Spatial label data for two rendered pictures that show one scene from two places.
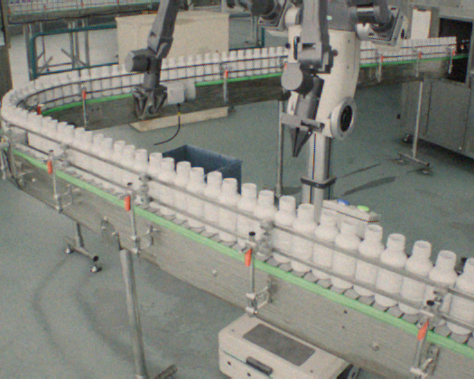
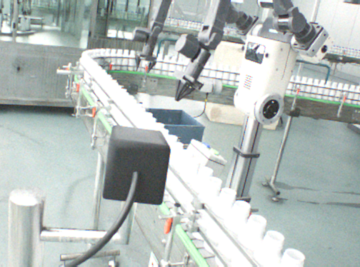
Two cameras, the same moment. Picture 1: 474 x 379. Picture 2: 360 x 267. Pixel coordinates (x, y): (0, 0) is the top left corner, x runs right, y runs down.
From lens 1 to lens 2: 0.67 m
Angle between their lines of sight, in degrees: 25
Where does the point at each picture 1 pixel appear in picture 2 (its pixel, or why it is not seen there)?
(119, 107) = (169, 84)
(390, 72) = not seen: outside the picture
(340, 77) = (268, 75)
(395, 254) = (188, 171)
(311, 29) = (210, 16)
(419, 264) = (198, 183)
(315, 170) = (243, 143)
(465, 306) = (212, 225)
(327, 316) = (149, 210)
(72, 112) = (137, 77)
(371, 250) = (179, 166)
